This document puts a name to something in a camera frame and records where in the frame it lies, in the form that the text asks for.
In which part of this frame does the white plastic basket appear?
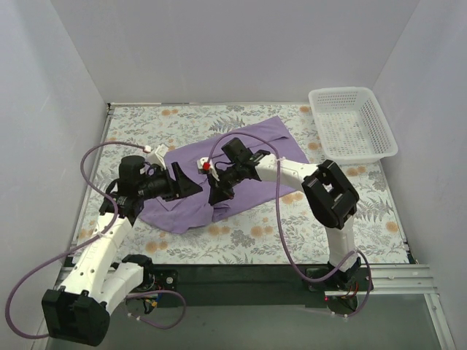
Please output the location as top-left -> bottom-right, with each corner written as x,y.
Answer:
309,87 -> 398,165

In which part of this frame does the aluminium frame rail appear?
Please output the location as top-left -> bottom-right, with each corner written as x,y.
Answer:
54,264 -> 439,296

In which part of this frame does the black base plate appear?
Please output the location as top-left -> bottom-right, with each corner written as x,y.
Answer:
149,268 -> 179,291
307,268 -> 374,292

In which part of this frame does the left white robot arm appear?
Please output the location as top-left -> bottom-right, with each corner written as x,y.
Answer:
42,155 -> 202,346

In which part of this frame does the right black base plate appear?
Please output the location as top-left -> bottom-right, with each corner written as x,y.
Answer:
307,268 -> 374,292

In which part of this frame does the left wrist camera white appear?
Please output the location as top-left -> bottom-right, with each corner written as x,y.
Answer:
143,144 -> 169,170

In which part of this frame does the purple t shirt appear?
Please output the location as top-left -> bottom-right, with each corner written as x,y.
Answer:
139,117 -> 308,234

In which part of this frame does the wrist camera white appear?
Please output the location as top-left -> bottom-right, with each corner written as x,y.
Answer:
143,144 -> 169,170
196,157 -> 219,181

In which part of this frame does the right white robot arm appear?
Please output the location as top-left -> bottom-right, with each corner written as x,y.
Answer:
198,138 -> 361,290

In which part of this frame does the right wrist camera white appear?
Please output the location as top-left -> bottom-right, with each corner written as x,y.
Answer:
196,157 -> 219,181

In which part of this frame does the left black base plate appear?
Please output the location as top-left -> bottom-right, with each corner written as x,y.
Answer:
149,268 -> 179,291

